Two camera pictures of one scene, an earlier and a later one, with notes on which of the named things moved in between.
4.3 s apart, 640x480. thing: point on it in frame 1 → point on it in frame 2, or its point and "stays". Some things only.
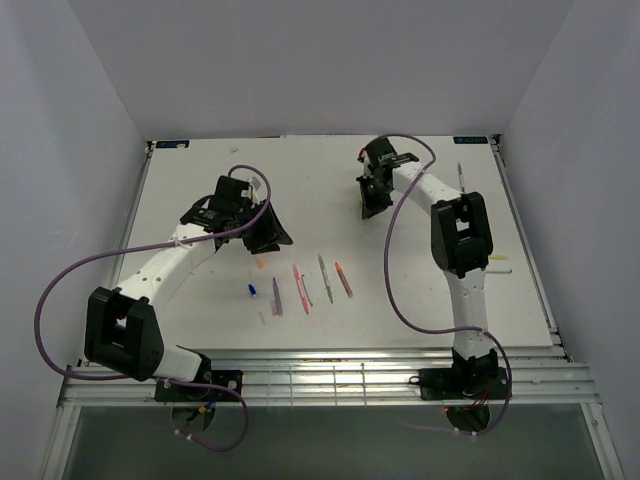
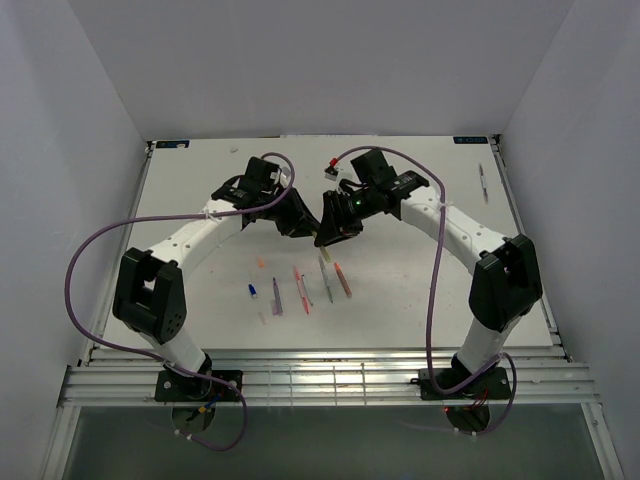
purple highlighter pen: x=277 y=307 stays
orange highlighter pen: x=344 y=280 stays
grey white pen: x=461 y=177 → x=484 y=185
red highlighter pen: x=300 y=284 stays
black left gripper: x=272 y=231 → x=301 y=222
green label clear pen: x=326 y=279 stays
